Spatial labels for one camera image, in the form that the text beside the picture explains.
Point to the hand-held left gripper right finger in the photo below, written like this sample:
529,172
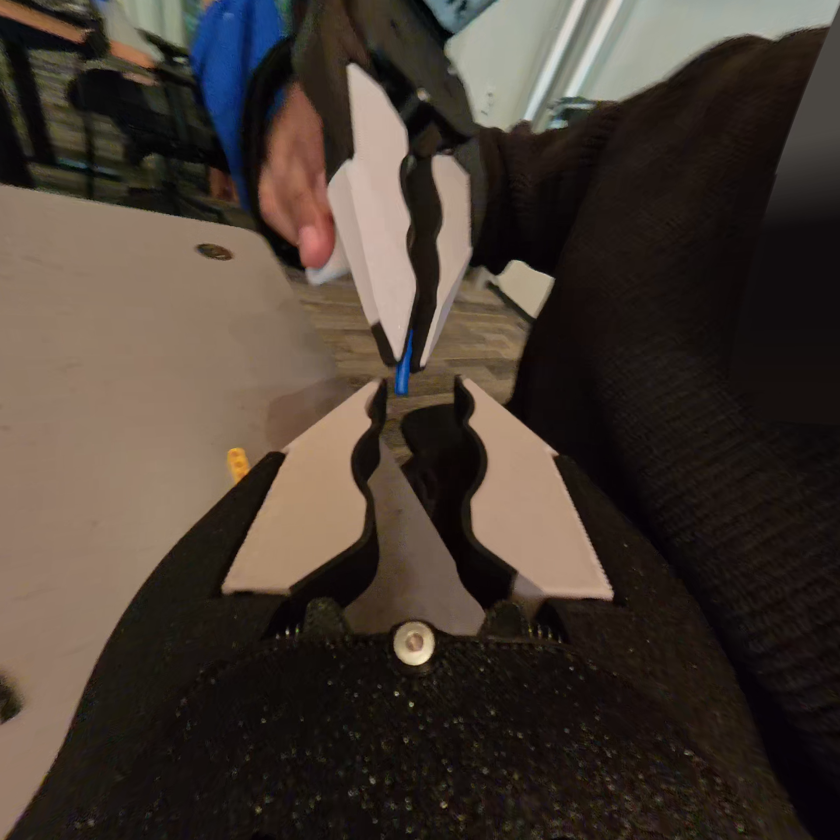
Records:
531,518

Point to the person's black knit sweater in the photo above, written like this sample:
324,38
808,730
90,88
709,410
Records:
689,492

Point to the blue plastic pin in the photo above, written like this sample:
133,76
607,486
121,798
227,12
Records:
402,367

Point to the person's right forearm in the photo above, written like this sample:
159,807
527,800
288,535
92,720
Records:
623,151

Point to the white box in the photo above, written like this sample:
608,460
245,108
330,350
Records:
522,289

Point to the yellow long holed beam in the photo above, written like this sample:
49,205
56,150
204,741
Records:
237,463

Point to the black office chair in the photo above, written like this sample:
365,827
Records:
138,111

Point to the round metal table insert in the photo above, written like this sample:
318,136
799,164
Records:
214,251

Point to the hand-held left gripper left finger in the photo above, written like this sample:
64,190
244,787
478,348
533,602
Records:
308,518

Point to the person's right hand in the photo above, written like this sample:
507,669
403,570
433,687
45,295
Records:
295,177

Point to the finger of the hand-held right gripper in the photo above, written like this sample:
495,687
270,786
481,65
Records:
374,216
453,223

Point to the blue cloth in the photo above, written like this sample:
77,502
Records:
229,85

